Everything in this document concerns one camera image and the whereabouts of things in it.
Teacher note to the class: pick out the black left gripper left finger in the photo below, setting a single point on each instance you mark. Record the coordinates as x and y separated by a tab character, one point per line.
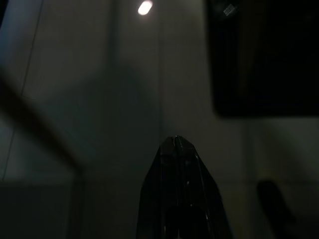
159	194

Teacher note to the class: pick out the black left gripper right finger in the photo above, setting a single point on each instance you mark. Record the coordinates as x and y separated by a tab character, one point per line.
199	194

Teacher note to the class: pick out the wooden table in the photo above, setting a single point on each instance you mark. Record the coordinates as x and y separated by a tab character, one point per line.
37	119

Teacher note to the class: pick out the black rug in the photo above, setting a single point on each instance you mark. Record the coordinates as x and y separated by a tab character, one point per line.
261	62

